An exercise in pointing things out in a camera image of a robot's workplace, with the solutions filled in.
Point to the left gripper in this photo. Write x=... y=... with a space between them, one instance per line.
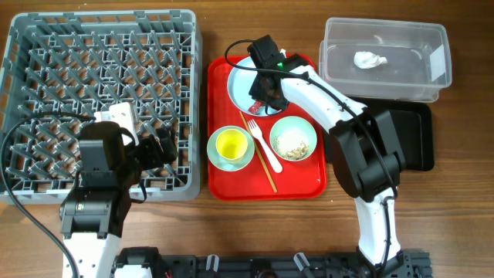
x=157 y=159

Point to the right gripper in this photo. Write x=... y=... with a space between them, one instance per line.
x=255 y=94

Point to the red snack wrapper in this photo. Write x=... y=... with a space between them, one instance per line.
x=255 y=108

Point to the white round plate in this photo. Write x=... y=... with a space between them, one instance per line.
x=239 y=83

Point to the white plastic fork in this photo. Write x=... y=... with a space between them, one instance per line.
x=257 y=134

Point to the wooden chopstick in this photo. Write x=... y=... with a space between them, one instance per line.
x=261 y=158

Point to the mint green bowl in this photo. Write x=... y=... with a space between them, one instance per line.
x=294 y=123

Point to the yellow plastic cup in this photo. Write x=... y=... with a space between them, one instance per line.
x=231 y=144

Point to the light blue bowl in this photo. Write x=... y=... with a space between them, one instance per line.
x=222 y=164

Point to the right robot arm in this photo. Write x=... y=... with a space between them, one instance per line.
x=367 y=155

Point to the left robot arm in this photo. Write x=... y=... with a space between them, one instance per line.
x=93 y=212

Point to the grey dishwasher rack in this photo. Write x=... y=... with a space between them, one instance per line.
x=58 y=66

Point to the red plastic tray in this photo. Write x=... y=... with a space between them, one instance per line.
x=299 y=179

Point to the rice and peanut scraps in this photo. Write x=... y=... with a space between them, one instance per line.
x=291 y=145

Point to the crumpled white tissue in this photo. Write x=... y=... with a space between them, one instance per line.
x=368 y=60

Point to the clear plastic bin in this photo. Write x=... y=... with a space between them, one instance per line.
x=418 y=58

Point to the black plastic tray bin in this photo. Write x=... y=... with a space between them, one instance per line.
x=413 y=124

